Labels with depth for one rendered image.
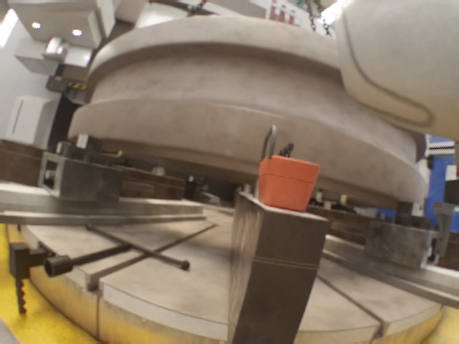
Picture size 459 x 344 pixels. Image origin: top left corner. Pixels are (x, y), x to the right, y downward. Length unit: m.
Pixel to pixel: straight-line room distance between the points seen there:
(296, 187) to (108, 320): 0.80
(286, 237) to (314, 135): 0.84
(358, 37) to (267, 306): 0.48
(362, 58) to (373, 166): 1.28
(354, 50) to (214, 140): 1.02
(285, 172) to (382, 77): 0.42
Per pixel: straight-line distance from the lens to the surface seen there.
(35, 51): 4.04
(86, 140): 1.51
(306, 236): 0.48
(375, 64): 0.21
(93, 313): 1.01
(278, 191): 0.58
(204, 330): 0.78
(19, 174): 2.51
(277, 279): 0.50
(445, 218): 0.52
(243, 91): 1.40
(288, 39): 1.46
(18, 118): 4.45
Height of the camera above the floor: 0.71
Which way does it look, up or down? 4 degrees up
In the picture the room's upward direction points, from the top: 12 degrees clockwise
